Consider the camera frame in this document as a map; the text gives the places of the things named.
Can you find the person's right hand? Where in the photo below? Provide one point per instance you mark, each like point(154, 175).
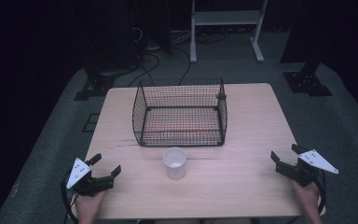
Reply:
point(309, 197)

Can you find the black stand base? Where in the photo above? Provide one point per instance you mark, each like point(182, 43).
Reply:
point(94, 87)
point(306, 82)

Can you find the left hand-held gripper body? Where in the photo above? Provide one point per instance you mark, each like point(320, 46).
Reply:
point(88, 183)

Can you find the white cup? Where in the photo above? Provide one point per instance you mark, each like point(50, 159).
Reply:
point(175, 165)

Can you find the person's left hand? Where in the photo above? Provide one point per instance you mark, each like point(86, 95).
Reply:
point(88, 207)

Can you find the white metal stand frame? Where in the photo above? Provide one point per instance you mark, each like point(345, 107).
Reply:
point(227, 17)

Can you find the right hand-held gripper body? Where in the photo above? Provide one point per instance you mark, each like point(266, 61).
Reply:
point(301, 173)

